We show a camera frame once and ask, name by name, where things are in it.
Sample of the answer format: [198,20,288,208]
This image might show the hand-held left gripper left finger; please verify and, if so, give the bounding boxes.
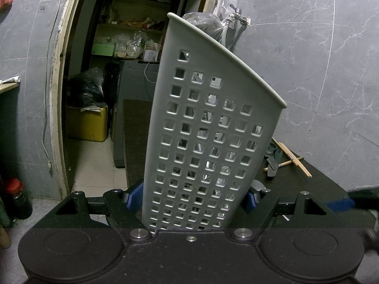
[28,181,150,243]

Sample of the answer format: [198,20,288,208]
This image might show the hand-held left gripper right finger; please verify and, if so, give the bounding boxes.
[228,189,356,242]

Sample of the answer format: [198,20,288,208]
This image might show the metal wall faucet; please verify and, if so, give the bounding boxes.
[229,4,250,27]

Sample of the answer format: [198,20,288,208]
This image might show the black garbage bag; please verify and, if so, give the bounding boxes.
[67,67,105,108]

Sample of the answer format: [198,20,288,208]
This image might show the small hanging white bag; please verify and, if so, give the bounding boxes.
[218,0,238,17]

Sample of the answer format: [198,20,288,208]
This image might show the clear food bags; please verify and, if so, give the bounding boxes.
[114,31,162,60]

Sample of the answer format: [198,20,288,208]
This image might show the large clear plastic bag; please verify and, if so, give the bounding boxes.
[181,12,226,46]

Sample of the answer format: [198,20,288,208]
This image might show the door frame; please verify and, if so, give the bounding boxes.
[49,0,228,193]

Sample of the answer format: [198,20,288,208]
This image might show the wooden handle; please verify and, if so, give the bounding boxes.
[0,224,12,249]

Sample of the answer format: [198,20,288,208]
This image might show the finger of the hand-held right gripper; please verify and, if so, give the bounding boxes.
[326,187,379,213]

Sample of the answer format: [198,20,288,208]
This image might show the storage shelf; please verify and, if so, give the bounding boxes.
[95,0,190,62]

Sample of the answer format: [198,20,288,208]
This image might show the yellow box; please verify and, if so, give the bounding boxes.
[67,104,108,142]

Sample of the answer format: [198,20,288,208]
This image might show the dark green handled scissors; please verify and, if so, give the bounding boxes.
[264,142,285,180]

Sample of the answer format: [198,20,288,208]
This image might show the dark flask red cap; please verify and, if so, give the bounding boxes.
[5,178,33,220]

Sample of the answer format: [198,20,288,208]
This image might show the grey cabinet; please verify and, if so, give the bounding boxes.
[113,60,163,168]

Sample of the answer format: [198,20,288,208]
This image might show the white perforated plastic basket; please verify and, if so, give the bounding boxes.
[141,12,288,234]

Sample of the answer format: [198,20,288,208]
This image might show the white hose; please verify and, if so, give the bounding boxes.
[221,18,237,52]

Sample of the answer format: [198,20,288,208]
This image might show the green box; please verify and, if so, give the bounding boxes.
[92,43,116,57]

